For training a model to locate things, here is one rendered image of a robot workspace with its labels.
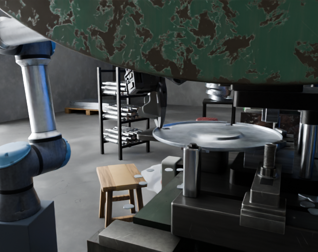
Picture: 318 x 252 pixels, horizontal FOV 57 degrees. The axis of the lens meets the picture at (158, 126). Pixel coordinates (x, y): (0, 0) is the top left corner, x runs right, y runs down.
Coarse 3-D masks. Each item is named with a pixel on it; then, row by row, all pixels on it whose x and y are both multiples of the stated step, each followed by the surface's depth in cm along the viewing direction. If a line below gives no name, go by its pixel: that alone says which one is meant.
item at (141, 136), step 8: (152, 128) 75; (168, 128) 75; (144, 136) 67; (152, 136) 67; (216, 152) 63; (224, 152) 66; (208, 160) 64; (216, 160) 64; (224, 160) 67; (208, 168) 65; (216, 168) 64
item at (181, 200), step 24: (216, 192) 54; (240, 192) 54; (192, 216) 49; (216, 216) 47; (288, 216) 45; (312, 216) 45; (216, 240) 48; (240, 240) 46; (264, 240) 44; (288, 240) 43; (312, 240) 42
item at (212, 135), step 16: (160, 128) 74; (176, 128) 74; (192, 128) 74; (208, 128) 71; (224, 128) 71; (240, 128) 74; (256, 128) 74; (176, 144) 57; (208, 144) 58; (224, 144) 58; (240, 144) 58; (256, 144) 58
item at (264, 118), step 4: (264, 108) 61; (268, 108) 60; (264, 112) 61; (268, 112) 60; (272, 112) 60; (276, 112) 59; (264, 116) 61; (268, 116) 60; (272, 116) 60; (276, 116) 59; (264, 120) 62; (268, 120) 60; (272, 120) 60; (276, 120) 60
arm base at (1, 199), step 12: (0, 192) 94; (12, 192) 94; (24, 192) 96; (36, 192) 102; (0, 204) 94; (12, 204) 94; (24, 204) 96; (36, 204) 99; (0, 216) 93; (12, 216) 93; (24, 216) 95
